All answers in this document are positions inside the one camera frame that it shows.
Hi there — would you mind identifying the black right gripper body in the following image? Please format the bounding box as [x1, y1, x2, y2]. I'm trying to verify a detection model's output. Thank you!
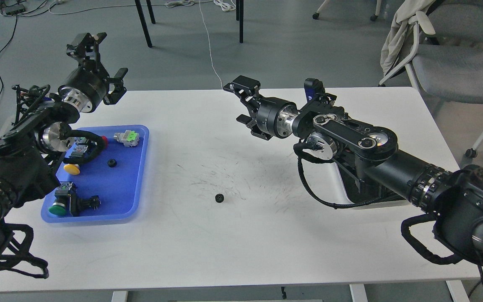
[249, 96, 299, 139]

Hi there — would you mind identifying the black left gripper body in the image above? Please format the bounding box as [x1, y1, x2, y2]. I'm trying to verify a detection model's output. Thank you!
[58, 66, 109, 113]

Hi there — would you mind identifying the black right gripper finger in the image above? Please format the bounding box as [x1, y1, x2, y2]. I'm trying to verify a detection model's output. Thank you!
[223, 75, 261, 110]
[236, 115, 273, 140]

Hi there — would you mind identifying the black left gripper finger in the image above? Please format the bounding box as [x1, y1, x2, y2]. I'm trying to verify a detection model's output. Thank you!
[66, 32, 107, 70]
[103, 68, 128, 105]

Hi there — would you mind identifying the small black gear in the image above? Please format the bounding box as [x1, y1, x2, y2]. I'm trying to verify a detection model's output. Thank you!
[214, 193, 225, 203]
[107, 159, 117, 168]

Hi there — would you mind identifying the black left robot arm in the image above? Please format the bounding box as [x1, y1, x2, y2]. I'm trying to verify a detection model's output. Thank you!
[0, 32, 128, 279]

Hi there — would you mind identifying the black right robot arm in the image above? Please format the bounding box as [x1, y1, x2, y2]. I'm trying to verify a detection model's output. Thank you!
[223, 75, 483, 277]

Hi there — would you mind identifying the green grey connector part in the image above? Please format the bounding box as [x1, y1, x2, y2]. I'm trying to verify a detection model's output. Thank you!
[113, 130, 140, 147]

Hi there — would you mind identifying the black industrial part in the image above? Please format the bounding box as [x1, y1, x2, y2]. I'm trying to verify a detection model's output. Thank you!
[70, 195, 101, 217]

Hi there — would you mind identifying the black table leg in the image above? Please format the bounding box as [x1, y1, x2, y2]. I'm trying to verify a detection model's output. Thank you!
[235, 0, 244, 44]
[134, 0, 156, 48]

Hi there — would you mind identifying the stainless steel tray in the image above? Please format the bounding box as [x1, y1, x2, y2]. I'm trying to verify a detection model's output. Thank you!
[330, 161, 412, 209]

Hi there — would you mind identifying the black table leg right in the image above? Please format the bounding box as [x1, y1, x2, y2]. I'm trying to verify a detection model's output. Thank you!
[235, 0, 244, 44]

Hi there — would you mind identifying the blue plastic tray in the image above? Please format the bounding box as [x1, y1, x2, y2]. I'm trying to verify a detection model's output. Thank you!
[41, 125, 149, 223]

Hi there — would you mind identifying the beige cloth on chair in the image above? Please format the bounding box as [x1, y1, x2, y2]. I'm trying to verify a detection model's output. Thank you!
[380, 0, 434, 75]

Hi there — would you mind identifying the grey office chair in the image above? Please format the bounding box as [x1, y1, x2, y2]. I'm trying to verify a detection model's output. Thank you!
[379, 0, 483, 104]

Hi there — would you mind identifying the red push button switch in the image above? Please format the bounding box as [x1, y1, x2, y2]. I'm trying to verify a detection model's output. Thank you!
[74, 135, 109, 154]

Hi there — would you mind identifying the white floor cable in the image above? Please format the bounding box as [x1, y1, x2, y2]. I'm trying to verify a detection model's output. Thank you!
[197, 0, 224, 90]

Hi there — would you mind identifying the yellow push button switch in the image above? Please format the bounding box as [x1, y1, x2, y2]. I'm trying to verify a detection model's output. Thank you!
[63, 163, 81, 175]

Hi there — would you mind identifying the green push button switch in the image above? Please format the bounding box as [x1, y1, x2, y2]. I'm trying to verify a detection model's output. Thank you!
[48, 181, 78, 217]

